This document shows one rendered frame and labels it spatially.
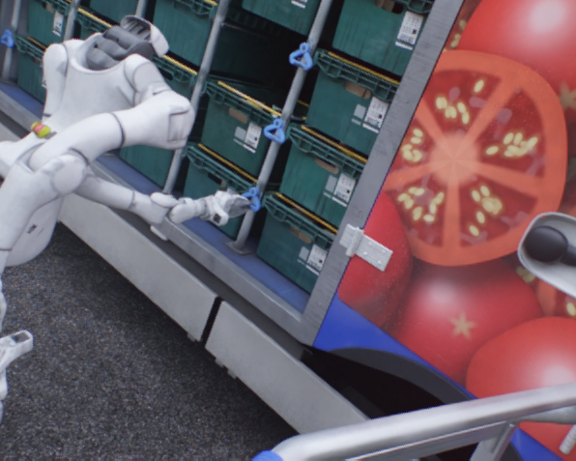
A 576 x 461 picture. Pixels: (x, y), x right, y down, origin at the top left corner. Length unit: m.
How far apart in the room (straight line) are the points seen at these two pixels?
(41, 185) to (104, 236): 1.41
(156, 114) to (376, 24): 0.89
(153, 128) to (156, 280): 1.16
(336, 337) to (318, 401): 0.23
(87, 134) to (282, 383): 1.13
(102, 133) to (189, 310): 1.14
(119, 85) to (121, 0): 1.41
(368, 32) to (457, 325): 0.97
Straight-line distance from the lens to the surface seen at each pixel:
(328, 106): 2.03
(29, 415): 2.32
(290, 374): 2.01
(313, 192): 2.05
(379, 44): 1.95
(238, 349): 2.14
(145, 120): 1.33
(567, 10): 1.58
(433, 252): 1.64
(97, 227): 2.67
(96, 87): 1.49
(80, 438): 2.26
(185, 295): 2.28
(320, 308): 1.87
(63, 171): 1.24
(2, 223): 1.27
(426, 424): 0.63
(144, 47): 1.52
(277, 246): 2.16
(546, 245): 1.52
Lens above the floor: 1.55
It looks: 18 degrees down
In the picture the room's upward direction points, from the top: 22 degrees clockwise
